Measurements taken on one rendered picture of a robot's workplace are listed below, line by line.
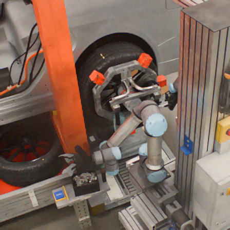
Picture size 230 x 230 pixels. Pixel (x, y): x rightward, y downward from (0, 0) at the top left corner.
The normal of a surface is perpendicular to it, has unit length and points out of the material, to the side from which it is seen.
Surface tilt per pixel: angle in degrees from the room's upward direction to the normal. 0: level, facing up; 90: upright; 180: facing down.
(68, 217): 0
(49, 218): 0
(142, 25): 90
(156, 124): 84
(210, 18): 0
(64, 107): 90
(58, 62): 90
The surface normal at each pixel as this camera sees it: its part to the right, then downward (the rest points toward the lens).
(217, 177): -0.07, -0.75
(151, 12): 0.37, 0.59
